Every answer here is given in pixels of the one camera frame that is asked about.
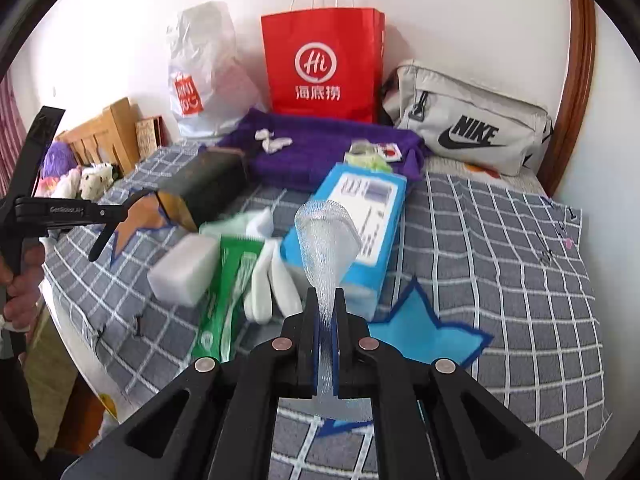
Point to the white glove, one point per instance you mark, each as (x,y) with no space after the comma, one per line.
(271,287)

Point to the red Haidilao paper bag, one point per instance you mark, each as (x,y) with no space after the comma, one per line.
(325,62)

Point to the small red white tissue pack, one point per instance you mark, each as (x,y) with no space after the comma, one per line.
(389,152)

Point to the white foam net sleeve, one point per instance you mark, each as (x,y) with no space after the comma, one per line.
(329,244)

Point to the blue tissue pack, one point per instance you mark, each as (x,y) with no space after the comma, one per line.
(373,201)

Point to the white spotted plush toy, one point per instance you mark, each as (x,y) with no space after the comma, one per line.
(95,181)

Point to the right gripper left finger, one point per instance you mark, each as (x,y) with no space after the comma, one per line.
(300,374)

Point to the blue felt star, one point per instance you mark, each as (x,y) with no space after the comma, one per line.
(412,327)

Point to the clear green plastic bag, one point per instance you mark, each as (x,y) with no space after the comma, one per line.
(364,154)

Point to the white Miniso plastic bag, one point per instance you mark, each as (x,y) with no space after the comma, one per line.
(210,90)

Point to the grey checkered cloth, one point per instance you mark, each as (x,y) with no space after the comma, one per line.
(497,257)

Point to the white sponge block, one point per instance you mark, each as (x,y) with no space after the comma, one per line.
(183,274)

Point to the grey Nike waist bag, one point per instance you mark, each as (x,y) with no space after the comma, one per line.
(467,122)

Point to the white tissue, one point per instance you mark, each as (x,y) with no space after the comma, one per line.
(269,143)

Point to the green wet wipe packet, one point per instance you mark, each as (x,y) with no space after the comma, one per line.
(223,315)

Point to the dark green tea box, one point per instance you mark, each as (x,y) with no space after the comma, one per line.
(200,191)

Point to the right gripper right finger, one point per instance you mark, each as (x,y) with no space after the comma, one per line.
(351,376)

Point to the brown framed picture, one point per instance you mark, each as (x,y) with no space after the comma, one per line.
(150,135)

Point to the purple towel tray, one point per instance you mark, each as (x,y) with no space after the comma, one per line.
(318,144)

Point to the brown felt star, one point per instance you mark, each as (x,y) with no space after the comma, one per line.
(146,214)

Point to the mint green cloth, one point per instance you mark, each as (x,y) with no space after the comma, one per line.
(257,224)

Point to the brown wooden door frame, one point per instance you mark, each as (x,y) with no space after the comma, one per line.
(575,94)

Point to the purple plush toy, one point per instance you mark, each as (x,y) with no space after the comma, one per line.
(58,160)

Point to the person's left hand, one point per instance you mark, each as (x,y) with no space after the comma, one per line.
(21,309)

